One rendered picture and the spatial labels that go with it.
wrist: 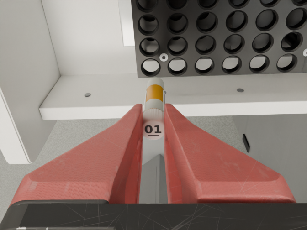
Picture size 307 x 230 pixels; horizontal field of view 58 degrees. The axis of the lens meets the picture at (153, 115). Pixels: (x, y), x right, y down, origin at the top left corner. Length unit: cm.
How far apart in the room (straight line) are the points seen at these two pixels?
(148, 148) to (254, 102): 117
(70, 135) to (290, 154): 109
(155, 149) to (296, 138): 92
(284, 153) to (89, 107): 44
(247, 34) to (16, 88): 15
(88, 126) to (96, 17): 115
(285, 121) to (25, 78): 46
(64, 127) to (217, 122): 74
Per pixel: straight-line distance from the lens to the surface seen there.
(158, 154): 139
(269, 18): 22
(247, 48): 19
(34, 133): 23
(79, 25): 26
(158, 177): 127
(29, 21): 23
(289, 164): 57
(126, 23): 24
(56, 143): 150
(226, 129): 138
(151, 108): 15
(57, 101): 23
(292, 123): 55
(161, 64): 19
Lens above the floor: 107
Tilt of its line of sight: 56 degrees down
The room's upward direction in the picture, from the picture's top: 177 degrees counter-clockwise
